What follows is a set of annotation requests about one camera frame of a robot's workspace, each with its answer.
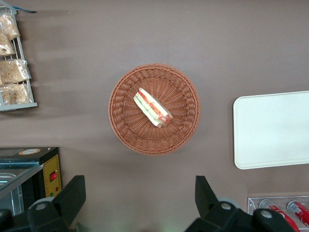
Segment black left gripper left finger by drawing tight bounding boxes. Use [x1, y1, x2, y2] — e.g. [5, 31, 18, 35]
[27, 175, 86, 232]

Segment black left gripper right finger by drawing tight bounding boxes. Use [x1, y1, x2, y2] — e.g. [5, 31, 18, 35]
[184, 175, 256, 232]

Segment beige plastic tray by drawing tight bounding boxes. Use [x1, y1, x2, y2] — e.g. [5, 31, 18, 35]
[233, 90, 309, 170]

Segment black food warmer yellow panel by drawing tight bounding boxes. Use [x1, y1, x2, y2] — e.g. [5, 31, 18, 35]
[0, 146, 63, 217]

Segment clear acrylic bottle rack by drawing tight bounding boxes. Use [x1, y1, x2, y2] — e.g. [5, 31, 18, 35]
[247, 195, 309, 232]

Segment red cola bottle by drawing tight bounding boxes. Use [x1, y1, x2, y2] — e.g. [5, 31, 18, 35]
[286, 200, 309, 222]
[259, 198, 301, 232]

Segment round brown wicker basket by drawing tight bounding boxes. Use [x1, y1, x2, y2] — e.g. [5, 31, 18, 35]
[108, 63, 201, 156]

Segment wrapped triangle sandwich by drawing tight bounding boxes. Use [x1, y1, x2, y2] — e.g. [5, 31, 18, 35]
[133, 87, 174, 129]

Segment clear bagged pastry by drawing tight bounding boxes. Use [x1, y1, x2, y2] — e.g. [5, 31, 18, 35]
[0, 13, 21, 41]
[0, 36, 17, 57]
[0, 59, 32, 85]
[0, 83, 32, 105]

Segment blue strip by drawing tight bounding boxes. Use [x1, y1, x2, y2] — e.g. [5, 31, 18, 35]
[14, 6, 38, 14]

